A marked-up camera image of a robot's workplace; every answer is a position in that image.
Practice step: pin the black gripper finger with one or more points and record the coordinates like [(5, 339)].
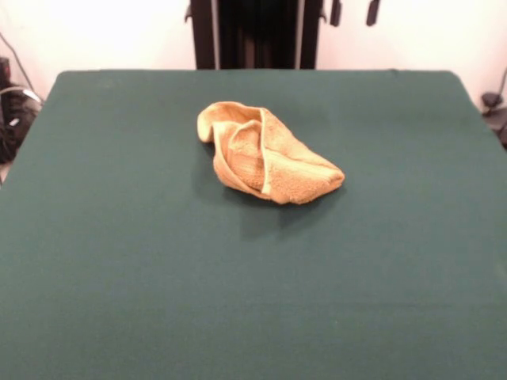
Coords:
[(335, 12), (371, 12)]

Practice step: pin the tan terry towel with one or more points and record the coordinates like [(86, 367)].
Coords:
[(285, 158)]

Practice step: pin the dark grey power adapter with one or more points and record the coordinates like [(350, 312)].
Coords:
[(491, 99)]

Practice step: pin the dark green table cloth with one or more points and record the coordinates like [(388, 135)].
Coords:
[(119, 257)]

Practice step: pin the black electronics box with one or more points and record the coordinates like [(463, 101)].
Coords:
[(4, 71)]

